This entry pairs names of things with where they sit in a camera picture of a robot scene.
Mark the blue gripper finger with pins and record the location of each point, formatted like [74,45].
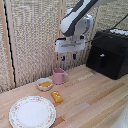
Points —
[63,58]
[74,56]

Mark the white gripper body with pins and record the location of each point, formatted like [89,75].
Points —
[70,45]

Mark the pink mug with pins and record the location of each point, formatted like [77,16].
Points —
[59,76]

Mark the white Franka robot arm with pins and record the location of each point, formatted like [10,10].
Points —
[75,20]

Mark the yellow food in bowl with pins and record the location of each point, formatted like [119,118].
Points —
[45,84]

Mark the black box appliance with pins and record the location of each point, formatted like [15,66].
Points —
[108,55]

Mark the small white bowl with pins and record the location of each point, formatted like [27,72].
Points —
[44,86]

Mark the woven folding screen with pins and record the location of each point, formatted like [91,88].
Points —
[33,36]

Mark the yellow-orange bread piece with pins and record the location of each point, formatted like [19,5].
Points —
[57,96]

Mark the white object on black box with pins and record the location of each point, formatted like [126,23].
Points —
[119,32]

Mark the white floral-rimmed plate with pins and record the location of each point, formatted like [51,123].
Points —
[32,112]

